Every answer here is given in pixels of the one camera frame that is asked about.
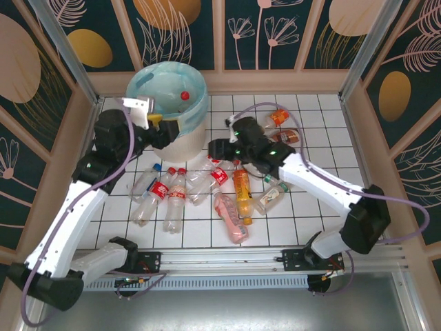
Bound grey metal sheet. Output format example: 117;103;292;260
34;288;424;331

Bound clear bottle with peach label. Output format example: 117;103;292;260
163;168;189;234

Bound orange label bottle brown cap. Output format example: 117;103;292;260
264;108;291;129

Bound clear bottle with blue cap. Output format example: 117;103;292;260
128;163;163;203

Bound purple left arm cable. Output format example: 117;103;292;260
20;108;168;328

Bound clear bottle red white label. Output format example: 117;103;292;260
187;158;242;207

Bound clear bottle with red cap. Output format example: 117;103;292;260
170;90;192;113

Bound aluminium frame post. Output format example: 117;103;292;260
27;0;105;105
338;0;397;101

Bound orange juice bottle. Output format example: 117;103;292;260
232;168;255;227

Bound brown label drink bottle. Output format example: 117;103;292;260
270;128;300;144

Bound clear bottle with red label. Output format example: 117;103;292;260
129;167;177;227

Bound grey slotted cable duct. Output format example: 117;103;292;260
84;274;309;291

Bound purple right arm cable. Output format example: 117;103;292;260
225;102;431;297

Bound light blue plastic bin liner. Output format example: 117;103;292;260
125;61;210;141

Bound white round waste bin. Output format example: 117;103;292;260
125;61;210;163

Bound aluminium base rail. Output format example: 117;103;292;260
74;246;404;277

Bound crushed clear plastic bottle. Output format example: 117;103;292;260
185;154;218;187

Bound green cap bottle white label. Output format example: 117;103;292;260
254;174;289;217

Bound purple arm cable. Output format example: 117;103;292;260
225;102;431;297
20;108;168;328

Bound pink drink bottle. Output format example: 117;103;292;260
212;188;249;245

